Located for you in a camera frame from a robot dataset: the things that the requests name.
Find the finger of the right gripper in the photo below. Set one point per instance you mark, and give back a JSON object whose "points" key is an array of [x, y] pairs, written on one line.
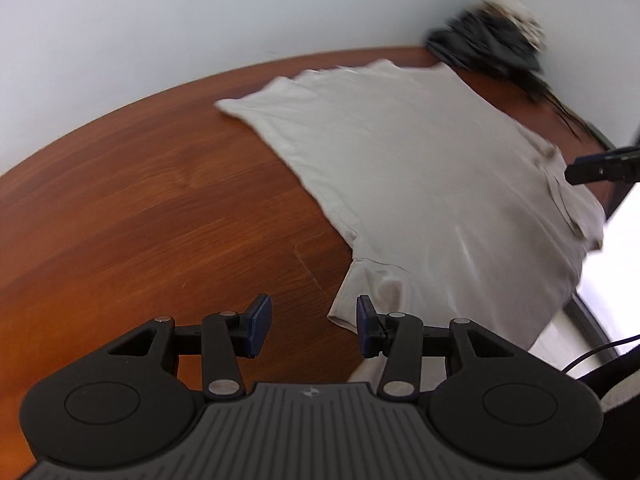
{"points": [[626, 171], [618, 156]]}

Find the white fluffy fabric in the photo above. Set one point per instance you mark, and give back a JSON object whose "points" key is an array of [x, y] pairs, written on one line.
{"points": [[623, 392]]}

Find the beige satin shirt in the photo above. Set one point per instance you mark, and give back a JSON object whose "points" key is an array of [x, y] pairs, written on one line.
{"points": [[451, 208]]}

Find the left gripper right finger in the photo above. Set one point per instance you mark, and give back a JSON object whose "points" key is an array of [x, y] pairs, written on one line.
{"points": [[398, 337]]}

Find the dark grey garment pile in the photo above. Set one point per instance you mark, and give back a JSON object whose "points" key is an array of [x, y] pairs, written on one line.
{"points": [[494, 43]]}

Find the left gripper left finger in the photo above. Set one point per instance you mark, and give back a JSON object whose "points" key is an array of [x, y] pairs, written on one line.
{"points": [[226, 337]]}

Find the white cloth bundle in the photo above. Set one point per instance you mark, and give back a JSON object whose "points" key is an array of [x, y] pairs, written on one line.
{"points": [[515, 10]]}

